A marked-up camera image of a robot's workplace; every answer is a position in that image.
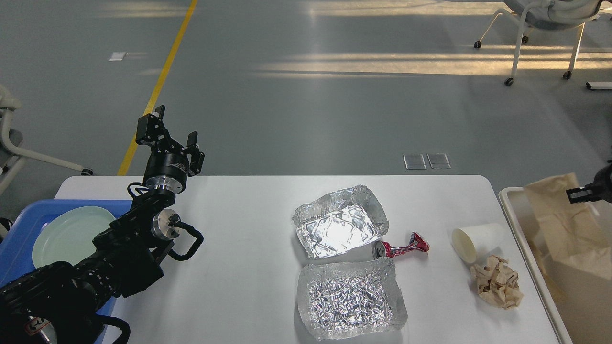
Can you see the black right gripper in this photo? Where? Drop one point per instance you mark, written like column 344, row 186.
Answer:
column 602, row 188

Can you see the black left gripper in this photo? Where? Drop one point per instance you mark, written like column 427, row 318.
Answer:
column 167, row 168

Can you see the brown paper bag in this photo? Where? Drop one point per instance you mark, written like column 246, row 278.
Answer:
column 572, row 235

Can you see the white paper cup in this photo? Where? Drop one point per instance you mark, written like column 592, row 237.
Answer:
column 475, row 242

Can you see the brown paper ball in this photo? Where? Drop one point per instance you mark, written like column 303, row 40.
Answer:
column 497, row 283

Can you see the light green plate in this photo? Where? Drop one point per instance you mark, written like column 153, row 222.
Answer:
column 69, row 237

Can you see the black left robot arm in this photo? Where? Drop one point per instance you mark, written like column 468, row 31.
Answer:
column 163, row 235

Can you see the white plastic bin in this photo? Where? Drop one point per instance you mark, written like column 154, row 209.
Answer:
column 577, row 303

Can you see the white bar on floor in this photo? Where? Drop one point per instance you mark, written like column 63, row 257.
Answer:
column 599, row 85

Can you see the white chair at left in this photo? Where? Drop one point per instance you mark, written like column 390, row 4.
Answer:
column 14, row 157

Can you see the white office chair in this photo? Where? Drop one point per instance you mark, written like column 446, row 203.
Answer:
column 545, row 15

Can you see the upper aluminium foil tray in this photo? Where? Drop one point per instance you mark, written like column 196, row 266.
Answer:
column 340, row 221

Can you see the aluminium foil tray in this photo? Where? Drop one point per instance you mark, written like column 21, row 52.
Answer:
column 340, row 221
column 338, row 301

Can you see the blue plastic tray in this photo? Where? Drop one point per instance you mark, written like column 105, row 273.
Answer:
column 19, row 239

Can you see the crushed red soda can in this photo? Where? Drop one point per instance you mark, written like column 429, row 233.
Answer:
column 381, row 248

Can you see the lower aluminium foil tray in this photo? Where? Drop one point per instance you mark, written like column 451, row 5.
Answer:
column 338, row 301

